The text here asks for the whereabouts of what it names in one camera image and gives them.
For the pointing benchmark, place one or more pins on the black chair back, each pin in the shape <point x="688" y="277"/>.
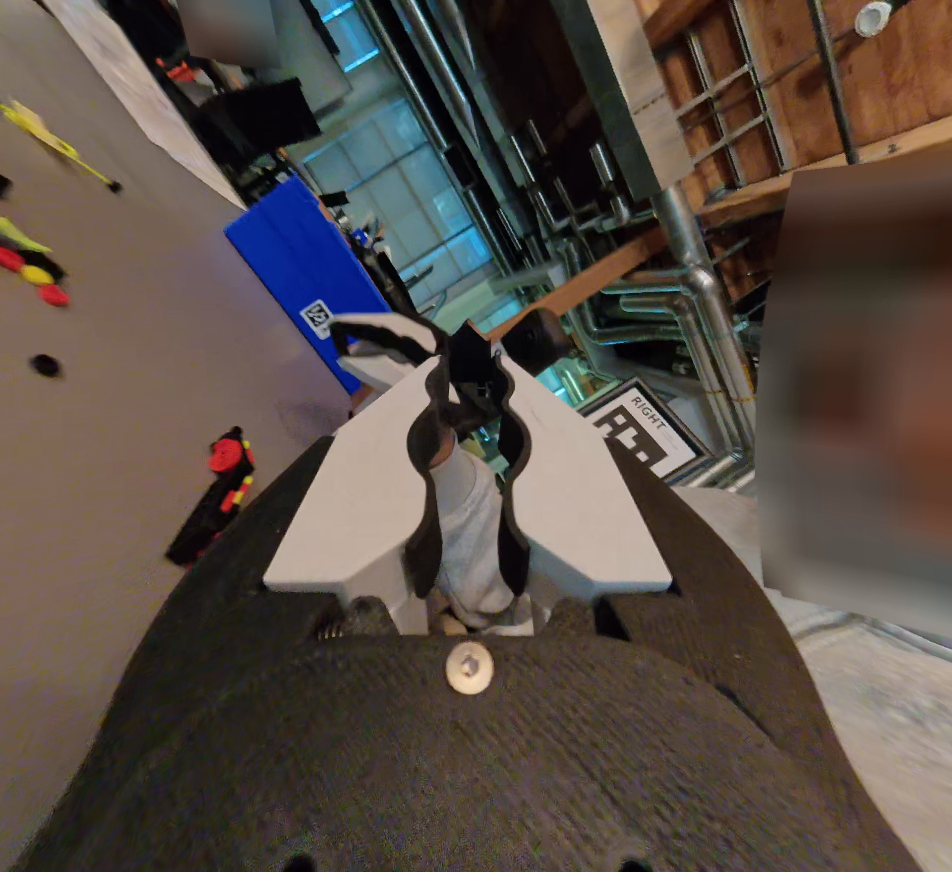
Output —
<point x="260" y="114"/>

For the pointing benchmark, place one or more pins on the wooden beam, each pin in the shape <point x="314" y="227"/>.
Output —
<point x="595" y="277"/>

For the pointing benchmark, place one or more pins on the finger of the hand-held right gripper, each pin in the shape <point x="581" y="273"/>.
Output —
<point x="379" y="372"/>
<point x="394" y="332"/>

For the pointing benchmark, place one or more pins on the black round lego piece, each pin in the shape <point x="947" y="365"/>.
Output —
<point x="45" y="366"/>

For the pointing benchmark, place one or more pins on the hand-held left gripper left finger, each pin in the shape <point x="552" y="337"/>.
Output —
<point x="349" y="507"/>

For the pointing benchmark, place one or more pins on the red round lego piece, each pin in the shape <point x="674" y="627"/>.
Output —
<point x="53" y="295"/>
<point x="9" y="260"/>

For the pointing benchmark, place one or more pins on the long yellow lego piece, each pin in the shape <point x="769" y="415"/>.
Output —
<point x="52" y="139"/>

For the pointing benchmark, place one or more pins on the person's grey sweatshirt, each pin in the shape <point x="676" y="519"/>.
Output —
<point x="877" y="723"/>

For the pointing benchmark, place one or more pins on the small yellow lego piece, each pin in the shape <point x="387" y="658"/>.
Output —
<point x="37" y="274"/>

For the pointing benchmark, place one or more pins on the large metal pipe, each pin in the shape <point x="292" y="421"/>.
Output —
<point x="703" y="292"/>

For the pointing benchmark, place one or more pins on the blue bin with tag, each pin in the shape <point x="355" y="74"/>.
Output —
<point x="297" y="254"/>

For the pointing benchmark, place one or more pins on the white ceiling fixture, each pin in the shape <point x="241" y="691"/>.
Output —
<point x="873" y="18"/>

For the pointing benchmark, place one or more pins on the lime green lego piece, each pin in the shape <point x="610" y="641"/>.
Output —
<point x="18" y="236"/>

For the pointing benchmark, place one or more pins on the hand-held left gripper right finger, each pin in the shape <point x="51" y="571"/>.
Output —
<point x="587" y="515"/>

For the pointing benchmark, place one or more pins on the person's right forearm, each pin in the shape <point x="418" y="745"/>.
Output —
<point x="468" y="515"/>

